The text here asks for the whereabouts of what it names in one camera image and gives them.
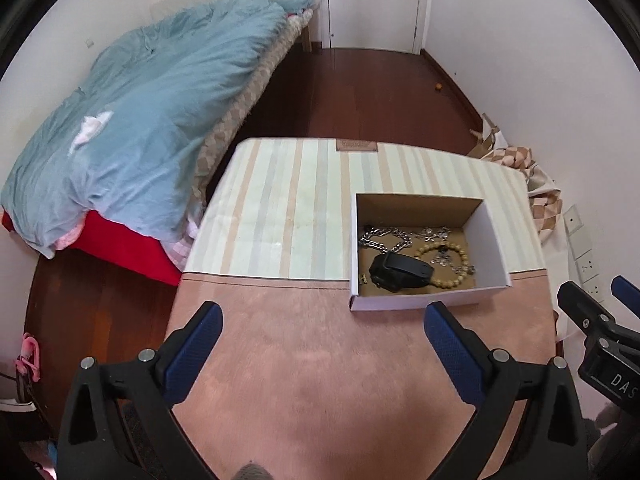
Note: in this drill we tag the pink checked sheet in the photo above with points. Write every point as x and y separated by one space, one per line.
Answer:
182 247

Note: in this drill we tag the pink plastic object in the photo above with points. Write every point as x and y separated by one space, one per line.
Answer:
27 360

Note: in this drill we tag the beige checked bag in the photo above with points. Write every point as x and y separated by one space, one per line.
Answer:
540 180

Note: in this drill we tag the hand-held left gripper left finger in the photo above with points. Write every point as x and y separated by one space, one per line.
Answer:
195 347

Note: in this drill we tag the red bed sheet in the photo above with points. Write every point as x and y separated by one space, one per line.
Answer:
125 250

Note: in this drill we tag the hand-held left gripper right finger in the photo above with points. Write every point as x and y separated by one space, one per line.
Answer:
452 350

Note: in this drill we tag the bed with blue duvet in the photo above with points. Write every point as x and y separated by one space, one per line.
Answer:
150 110

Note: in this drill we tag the white wall sockets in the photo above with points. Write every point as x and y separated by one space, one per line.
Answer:
582 260

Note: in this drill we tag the wooden bed frame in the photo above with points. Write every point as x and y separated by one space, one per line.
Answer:
307 30

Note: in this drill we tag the white door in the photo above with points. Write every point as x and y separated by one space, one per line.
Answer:
372 0

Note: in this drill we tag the white cardboard box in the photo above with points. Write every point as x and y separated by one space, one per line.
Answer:
492 250

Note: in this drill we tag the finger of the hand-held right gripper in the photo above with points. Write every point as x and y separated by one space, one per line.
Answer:
582 307
627 295

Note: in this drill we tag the black smart band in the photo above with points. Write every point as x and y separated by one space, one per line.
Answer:
400 270

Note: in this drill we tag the beige checked mattress cover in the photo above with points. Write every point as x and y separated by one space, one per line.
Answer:
240 110

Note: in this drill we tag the white paper sheet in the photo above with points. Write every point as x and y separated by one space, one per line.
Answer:
87 127

